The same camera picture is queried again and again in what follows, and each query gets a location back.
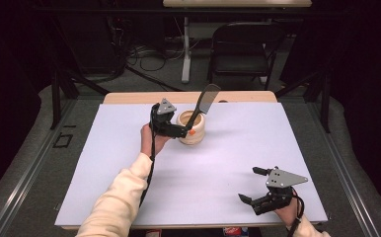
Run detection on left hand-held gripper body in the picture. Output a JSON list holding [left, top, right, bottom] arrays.
[[148, 98, 183, 139]]

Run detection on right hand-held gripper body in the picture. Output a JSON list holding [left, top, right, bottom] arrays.
[[252, 167, 309, 216]]

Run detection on cream ringed cup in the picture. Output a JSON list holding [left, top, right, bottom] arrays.
[[176, 109, 206, 146]]

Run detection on dark brown comb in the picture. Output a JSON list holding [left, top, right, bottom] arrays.
[[186, 83, 222, 131]]

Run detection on person's left hand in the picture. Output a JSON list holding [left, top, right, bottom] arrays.
[[140, 122, 173, 158]]

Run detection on person's right hand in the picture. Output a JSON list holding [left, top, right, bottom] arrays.
[[273, 196, 303, 228]]

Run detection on wooden table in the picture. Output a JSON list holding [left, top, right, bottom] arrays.
[[54, 91, 330, 230]]

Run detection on white board sheet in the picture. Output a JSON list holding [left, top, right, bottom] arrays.
[[53, 102, 329, 227]]

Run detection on white table leg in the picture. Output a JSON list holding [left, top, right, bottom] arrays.
[[181, 16, 192, 84]]

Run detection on black metal stand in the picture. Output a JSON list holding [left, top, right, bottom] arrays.
[[48, 63, 112, 130], [274, 68, 332, 134]]

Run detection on black folding chair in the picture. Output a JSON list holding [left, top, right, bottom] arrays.
[[207, 21, 286, 91]]

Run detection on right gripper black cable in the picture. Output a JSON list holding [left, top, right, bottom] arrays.
[[286, 187, 306, 237]]

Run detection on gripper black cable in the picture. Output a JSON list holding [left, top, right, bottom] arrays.
[[286, 187, 306, 237], [138, 104, 157, 208]]

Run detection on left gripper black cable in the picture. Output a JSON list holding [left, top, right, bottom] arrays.
[[138, 104, 157, 208]]

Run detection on floor cables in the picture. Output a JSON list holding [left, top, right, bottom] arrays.
[[125, 43, 187, 73]]

